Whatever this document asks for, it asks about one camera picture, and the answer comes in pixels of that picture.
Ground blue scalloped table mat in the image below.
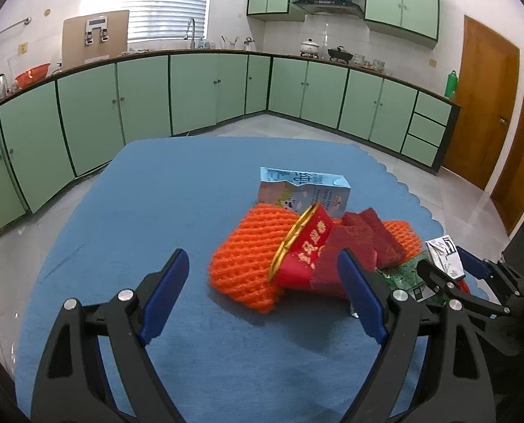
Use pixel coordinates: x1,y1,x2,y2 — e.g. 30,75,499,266
14,136,443,422

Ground green lower kitchen cabinets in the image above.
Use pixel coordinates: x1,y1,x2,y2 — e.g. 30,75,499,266
0,51,460,230

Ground red plastic basin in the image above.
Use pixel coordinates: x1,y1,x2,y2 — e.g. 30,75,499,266
15,62,51,89

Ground light blue milk carton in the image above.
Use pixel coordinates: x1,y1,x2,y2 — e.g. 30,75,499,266
257,167,351,218

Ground black range hood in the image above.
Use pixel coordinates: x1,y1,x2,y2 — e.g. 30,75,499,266
294,0,364,19

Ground white cooking pot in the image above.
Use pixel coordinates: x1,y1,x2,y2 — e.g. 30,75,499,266
300,39,319,58

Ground steel electric kettle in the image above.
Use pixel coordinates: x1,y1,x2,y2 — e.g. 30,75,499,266
0,74,8,100

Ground white printed paper package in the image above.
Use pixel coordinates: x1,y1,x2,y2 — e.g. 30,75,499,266
380,235,468,305

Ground chrome kitchen faucet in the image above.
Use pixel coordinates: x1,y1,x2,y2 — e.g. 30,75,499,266
184,17,196,50

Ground orange foam fruit net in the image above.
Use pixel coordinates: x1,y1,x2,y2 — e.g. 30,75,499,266
208,203,299,314

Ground green thermos bottle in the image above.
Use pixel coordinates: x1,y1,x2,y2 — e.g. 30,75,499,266
444,70,458,99

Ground black wok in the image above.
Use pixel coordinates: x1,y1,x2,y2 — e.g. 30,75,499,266
328,46,353,64

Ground brown cardboard box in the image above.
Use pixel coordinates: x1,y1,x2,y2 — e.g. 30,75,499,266
61,10,130,70

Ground dark red scouring pad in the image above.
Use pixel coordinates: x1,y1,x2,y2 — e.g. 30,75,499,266
326,208,407,271

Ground wall towel bar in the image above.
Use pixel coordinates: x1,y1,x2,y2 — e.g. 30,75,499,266
0,17,32,35

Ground red gift envelope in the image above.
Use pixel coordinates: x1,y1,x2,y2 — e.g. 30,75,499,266
268,202,343,296

